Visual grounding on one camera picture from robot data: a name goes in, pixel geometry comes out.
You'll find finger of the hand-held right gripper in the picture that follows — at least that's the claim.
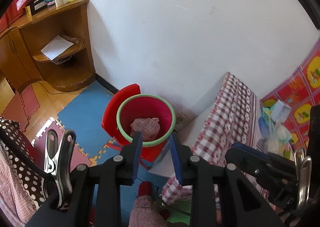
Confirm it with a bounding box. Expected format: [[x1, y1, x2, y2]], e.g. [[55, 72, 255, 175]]
[[234, 142, 297, 168], [225, 146, 298, 192]]

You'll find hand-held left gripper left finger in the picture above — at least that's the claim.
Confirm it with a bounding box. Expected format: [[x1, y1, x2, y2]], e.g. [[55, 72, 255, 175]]
[[26, 131, 143, 227]]

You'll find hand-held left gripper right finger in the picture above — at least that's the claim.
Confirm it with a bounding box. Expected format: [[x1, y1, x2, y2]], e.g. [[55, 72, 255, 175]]
[[170, 133, 285, 227]]

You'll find pink paper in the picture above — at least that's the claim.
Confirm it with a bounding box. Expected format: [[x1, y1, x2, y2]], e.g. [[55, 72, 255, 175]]
[[129, 117, 160, 141]]

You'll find red bucket green rim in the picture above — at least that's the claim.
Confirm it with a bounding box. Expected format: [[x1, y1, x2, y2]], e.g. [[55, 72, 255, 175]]
[[116, 94, 177, 148]]

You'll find teal wet wipes pack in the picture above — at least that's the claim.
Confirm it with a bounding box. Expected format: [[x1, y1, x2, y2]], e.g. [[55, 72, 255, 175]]
[[260, 106, 293, 148]]

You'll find white plastic tray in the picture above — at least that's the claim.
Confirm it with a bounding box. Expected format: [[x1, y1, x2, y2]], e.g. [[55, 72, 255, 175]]
[[271, 100, 292, 120]]

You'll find heart patterned bed sheet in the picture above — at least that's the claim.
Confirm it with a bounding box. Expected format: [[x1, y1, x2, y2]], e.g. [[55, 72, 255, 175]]
[[160, 72, 298, 210]]

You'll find red plastic stool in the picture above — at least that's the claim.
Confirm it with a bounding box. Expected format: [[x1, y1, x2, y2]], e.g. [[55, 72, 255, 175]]
[[101, 83, 167, 164]]

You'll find pink fluffy trouser leg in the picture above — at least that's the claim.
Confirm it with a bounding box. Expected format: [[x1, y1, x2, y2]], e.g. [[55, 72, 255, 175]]
[[129, 196, 167, 227]]

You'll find green foam floor mat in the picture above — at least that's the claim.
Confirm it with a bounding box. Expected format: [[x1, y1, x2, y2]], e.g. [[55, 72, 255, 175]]
[[162, 207, 194, 225]]

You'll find metal spring clip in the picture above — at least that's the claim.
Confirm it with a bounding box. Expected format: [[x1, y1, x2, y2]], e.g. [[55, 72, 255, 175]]
[[295, 147, 313, 211], [44, 129, 77, 210]]

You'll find blue foam floor mat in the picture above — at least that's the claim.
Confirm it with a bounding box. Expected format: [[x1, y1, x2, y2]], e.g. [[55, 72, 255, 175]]
[[59, 82, 120, 160]]

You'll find polka dot cloth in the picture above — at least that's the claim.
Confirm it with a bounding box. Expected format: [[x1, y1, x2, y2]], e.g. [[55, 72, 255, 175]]
[[0, 117, 54, 211]]

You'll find pink foam floor mat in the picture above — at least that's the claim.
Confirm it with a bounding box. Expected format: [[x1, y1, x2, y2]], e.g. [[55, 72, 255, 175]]
[[2, 85, 42, 133]]

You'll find pink checked cloth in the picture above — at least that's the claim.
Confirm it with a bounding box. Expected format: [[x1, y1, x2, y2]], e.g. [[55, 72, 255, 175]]
[[0, 140, 38, 227]]

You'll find white paper sheet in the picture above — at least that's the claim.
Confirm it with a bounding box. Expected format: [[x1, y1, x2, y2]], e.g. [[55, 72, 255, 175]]
[[40, 35, 74, 60]]

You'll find wooden cabinet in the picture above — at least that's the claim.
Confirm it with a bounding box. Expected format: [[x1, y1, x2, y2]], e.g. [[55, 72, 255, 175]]
[[0, 0, 97, 118]]

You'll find black box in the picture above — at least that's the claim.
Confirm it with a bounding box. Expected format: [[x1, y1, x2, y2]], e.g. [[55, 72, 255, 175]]
[[29, 1, 48, 15]]

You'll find wall power socket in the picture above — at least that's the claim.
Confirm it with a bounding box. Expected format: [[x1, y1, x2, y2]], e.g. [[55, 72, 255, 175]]
[[175, 111, 192, 128]]

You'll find red floral wall cloth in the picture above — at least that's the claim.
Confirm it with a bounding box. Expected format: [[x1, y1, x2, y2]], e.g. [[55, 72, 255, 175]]
[[260, 40, 320, 153]]

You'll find black cable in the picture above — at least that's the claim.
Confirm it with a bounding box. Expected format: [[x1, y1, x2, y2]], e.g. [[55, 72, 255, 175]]
[[0, 130, 57, 185]]

